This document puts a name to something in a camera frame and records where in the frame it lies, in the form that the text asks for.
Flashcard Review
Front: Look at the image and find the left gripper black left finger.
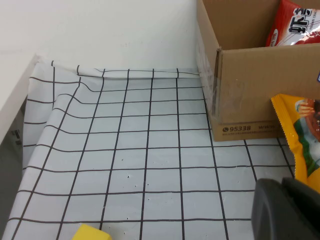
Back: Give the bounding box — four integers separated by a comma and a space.
251, 177, 313, 240

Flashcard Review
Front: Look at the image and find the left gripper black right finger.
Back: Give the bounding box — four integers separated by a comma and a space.
281, 176, 320, 240

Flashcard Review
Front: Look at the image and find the large yellow chip bag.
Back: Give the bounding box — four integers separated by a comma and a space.
270, 93, 320, 194

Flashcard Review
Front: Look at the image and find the cardboard box with printed text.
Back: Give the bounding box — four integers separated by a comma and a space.
196, 0, 320, 143

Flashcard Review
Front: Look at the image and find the white black checkered tablecloth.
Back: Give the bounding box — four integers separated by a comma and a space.
0, 53, 320, 240

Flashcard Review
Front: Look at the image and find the yellow toy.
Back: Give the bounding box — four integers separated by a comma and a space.
71, 223, 113, 240

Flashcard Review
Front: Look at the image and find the red prawn cracker bag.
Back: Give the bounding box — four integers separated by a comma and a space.
264, 0, 320, 48

